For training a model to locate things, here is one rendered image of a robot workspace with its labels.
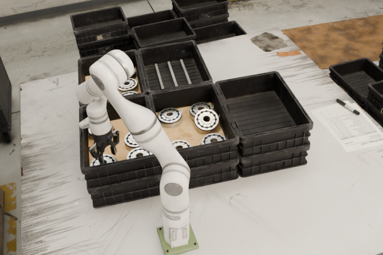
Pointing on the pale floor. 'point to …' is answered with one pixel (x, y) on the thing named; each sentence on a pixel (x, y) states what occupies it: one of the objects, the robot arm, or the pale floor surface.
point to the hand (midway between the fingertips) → (108, 155)
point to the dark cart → (5, 102)
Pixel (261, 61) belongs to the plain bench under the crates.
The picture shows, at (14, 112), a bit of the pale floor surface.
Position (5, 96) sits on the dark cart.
